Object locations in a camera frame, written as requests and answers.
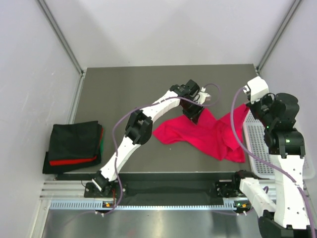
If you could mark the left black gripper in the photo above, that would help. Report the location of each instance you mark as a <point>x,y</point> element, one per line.
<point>194,115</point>

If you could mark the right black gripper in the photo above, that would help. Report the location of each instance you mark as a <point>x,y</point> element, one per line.
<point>265,97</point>

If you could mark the red t shirt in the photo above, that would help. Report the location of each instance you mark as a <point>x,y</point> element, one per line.
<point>212,136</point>

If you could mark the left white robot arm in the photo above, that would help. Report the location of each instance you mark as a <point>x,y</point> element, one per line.
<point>138,131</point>

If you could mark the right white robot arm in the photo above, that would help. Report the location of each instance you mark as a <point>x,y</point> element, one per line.
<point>290,215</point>

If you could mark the folded black shirt stack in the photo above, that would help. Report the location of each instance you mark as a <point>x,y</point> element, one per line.
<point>74,146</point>

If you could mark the white perforated plastic basket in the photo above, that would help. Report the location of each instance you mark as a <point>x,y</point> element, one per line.
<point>254,136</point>

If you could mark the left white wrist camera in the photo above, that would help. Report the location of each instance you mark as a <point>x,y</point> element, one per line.
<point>202,96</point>

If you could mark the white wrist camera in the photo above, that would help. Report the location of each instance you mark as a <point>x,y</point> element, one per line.
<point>202,96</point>
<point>255,89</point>

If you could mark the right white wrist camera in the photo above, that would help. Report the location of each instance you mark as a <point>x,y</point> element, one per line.
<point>255,89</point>

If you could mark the slotted grey cable duct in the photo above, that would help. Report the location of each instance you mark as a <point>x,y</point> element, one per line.
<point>107,205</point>

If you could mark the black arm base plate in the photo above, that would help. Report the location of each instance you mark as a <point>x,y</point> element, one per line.
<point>171,188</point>

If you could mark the right aluminium frame post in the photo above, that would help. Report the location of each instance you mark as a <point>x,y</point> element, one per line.
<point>295,5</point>

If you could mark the aluminium frame post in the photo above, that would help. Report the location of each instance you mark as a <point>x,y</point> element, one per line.
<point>59,34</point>
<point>295,5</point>

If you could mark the left aluminium frame post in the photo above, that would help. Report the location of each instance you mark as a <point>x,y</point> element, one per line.
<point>59,34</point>

